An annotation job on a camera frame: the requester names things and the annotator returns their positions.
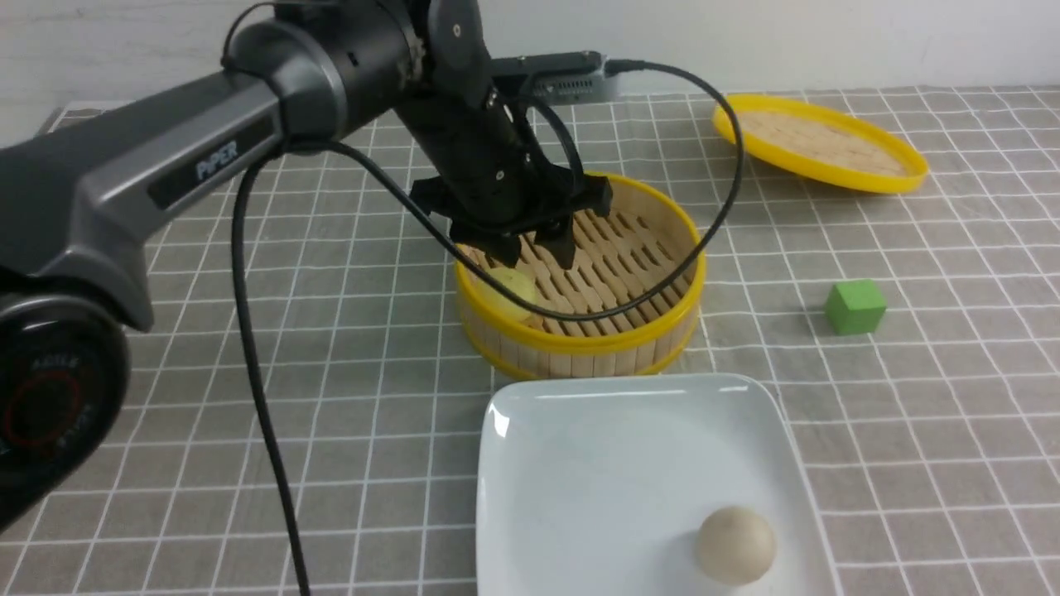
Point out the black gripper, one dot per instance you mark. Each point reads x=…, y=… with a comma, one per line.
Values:
x=492, y=177

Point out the yellow steamed bun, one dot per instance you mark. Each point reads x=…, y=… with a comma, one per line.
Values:
x=516, y=283

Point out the white steamed bun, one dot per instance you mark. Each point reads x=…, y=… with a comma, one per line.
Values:
x=735, y=546

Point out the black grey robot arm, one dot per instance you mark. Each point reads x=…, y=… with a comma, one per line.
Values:
x=80, y=204

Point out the white square plate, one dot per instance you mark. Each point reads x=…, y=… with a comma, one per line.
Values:
x=598, y=486

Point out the bamboo steamer basket yellow rim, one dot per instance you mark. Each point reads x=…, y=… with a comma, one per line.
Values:
x=617, y=258

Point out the yellow rimmed steamer lid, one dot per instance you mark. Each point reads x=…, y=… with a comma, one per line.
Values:
x=827, y=146

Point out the green wooden cube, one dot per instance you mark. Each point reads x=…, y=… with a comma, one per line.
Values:
x=855, y=307

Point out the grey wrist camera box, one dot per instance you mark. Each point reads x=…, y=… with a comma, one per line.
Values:
x=557, y=79

